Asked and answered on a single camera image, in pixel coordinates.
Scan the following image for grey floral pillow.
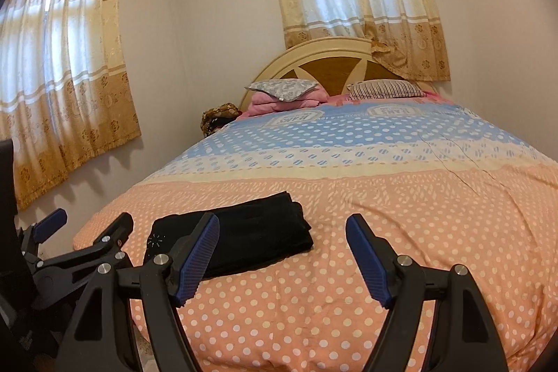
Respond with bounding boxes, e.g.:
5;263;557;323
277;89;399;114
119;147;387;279
246;78;318;102

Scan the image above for folded pink blanket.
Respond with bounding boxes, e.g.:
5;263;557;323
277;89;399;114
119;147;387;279
236;86;331;119

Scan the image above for brown patterned bundle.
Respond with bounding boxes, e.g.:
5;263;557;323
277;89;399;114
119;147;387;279
201;103;242;137

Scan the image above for cream wooden headboard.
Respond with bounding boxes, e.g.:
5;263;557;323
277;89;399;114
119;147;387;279
255;37;436;100

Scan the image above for black pants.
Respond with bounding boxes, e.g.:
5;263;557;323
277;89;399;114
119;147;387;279
143;191;315;281

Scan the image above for striped pillow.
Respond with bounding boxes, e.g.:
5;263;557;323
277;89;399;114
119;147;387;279
347;79;425;100

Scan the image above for gold curtain side window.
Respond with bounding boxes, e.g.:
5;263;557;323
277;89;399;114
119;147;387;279
1;0;141;210

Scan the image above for pink blue polka-dot bedspread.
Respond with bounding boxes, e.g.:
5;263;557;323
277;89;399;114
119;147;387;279
74;98;557;371

